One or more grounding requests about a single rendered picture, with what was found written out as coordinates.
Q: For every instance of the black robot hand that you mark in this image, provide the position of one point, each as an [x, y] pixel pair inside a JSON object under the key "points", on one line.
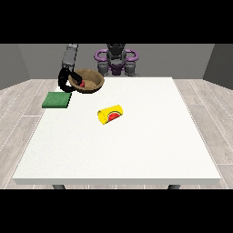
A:
{"points": [[63, 79]]}

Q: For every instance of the yellow cup with melon print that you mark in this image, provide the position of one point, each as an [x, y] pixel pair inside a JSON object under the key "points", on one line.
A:
{"points": [[110, 114]]}

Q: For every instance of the small red ball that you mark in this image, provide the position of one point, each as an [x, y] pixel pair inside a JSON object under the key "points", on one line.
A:
{"points": [[82, 83]]}

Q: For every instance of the brown wooden bowl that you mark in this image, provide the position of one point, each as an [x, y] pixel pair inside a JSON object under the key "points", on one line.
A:
{"points": [[89, 79]]}

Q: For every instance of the grey robot trunk purple rings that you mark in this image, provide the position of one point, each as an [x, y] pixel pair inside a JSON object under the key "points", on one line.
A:
{"points": [[116, 62]]}

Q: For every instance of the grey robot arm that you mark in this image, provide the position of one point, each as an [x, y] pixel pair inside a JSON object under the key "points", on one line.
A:
{"points": [[69, 57]]}

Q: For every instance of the green square pad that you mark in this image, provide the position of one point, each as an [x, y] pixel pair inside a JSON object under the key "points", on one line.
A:
{"points": [[57, 99]]}

